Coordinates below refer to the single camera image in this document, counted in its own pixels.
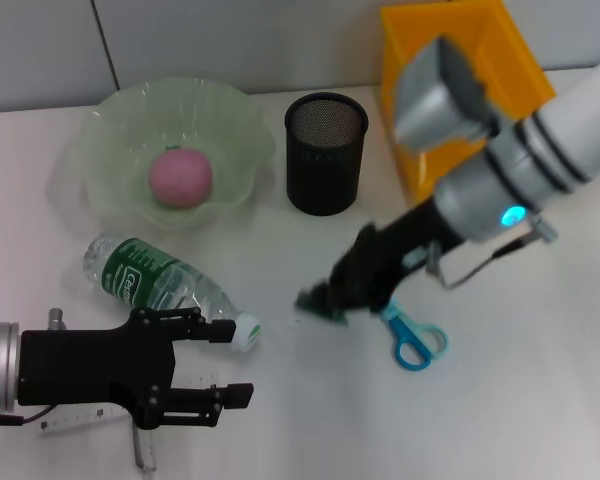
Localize green plastic wrapper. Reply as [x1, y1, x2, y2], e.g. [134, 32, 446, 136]
[294, 285, 351, 327]

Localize grey pen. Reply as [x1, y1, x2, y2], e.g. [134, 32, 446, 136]
[131, 427, 159, 474]

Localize transparent plastic ruler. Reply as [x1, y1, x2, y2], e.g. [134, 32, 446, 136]
[38, 368, 221, 437]

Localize left arm grey cable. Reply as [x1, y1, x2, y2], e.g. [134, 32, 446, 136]
[0, 308, 66, 427]

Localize yellow plastic storage bin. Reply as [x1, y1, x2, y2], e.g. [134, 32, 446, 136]
[378, 0, 556, 204]

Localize clear green-label water bottle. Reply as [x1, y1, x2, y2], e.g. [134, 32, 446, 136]
[82, 232, 261, 354]

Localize green glass fruit bowl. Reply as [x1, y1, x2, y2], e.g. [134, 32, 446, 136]
[67, 74, 277, 232]

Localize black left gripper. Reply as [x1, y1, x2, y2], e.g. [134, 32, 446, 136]
[18, 308, 255, 431]

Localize pink peach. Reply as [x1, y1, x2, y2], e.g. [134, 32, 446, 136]
[147, 148, 214, 209]

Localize black mesh pen cup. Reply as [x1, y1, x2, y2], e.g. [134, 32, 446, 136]
[284, 92, 370, 217]

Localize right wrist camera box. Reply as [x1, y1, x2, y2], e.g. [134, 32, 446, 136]
[392, 34, 501, 154]

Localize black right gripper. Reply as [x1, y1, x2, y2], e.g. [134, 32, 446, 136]
[307, 204, 461, 326]

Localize blue plastic scissors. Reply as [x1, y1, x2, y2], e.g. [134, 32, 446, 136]
[379, 294, 450, 372]

